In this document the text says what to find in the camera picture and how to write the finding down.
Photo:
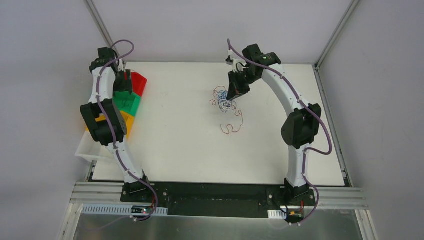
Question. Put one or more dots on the white plastic bin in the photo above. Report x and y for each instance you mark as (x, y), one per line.
(90, 150)

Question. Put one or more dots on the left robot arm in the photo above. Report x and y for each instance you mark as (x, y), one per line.
(106, 123)

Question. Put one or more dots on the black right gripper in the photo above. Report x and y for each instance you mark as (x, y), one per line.
(236, 85)

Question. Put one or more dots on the red plastic bin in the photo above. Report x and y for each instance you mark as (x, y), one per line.
(138, 82)

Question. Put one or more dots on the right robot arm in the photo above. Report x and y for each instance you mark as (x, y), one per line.
(303, 118)

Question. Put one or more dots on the green plastic bin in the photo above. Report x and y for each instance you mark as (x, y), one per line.
(128, 102)

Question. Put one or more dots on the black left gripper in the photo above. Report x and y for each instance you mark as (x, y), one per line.
(122, 82)

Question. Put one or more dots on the yellow plastic bin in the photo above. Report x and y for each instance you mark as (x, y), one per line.
(129, 121)

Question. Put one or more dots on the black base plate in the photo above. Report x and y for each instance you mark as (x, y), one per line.
(230, 209)

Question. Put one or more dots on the aluminium frame rail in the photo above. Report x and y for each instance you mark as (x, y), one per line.
(346, 198)

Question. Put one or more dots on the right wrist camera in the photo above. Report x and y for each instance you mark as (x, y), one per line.
(236, 63)

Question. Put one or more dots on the white cable duct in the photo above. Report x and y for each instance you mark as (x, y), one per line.
(123, 210)

